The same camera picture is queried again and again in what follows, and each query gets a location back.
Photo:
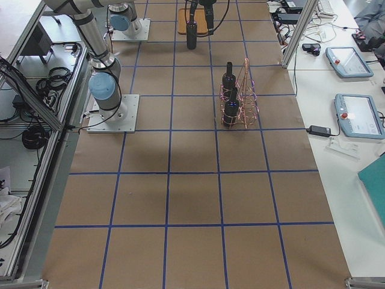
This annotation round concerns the teal box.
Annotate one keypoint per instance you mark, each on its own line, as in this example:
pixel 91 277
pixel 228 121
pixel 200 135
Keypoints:
pixel 372 177

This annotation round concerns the teach pendant far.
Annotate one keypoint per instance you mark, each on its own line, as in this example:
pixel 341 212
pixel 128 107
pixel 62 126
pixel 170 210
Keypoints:
pixel 348 62

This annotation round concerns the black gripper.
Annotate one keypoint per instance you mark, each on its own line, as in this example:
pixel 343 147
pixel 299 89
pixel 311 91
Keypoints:
pixel 191 14

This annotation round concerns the copper wire wine basket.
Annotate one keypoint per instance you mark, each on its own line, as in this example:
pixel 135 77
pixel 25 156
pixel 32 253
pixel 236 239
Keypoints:
pixel 248 110

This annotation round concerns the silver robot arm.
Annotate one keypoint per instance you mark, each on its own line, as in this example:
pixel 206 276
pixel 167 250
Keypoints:
pixel 196 18
pixel 104 82

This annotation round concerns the teach pendant near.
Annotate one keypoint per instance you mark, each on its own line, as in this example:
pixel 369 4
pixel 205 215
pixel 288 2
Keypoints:
pixel 358 117

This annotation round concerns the dark wine bottle end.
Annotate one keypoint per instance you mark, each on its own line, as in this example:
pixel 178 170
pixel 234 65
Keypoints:
pixel 231 107

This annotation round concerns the teach pendant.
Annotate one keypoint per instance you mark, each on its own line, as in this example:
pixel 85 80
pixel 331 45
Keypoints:
pixel 358 117
pixel 348 62

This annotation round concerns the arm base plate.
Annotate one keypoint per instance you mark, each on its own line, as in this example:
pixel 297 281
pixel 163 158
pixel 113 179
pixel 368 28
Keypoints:
pixel 132 30
pixel 124 119

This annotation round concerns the aluminium frame post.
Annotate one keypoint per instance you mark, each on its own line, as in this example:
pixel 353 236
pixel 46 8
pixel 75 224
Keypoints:
pixel 302 23

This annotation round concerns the dark wine bottle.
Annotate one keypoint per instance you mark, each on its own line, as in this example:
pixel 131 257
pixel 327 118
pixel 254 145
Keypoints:
pixel 228 79
pixel 191 35

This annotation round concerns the black power adapter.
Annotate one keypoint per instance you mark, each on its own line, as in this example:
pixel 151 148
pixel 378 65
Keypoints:
pixel 319 131

